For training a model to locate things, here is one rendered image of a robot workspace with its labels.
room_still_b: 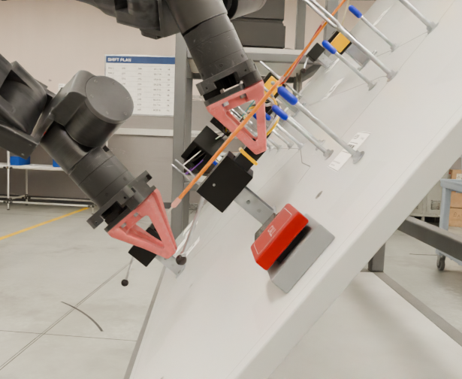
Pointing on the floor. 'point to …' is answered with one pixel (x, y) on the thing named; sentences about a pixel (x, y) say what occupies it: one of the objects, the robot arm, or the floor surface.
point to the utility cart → (448, 220)
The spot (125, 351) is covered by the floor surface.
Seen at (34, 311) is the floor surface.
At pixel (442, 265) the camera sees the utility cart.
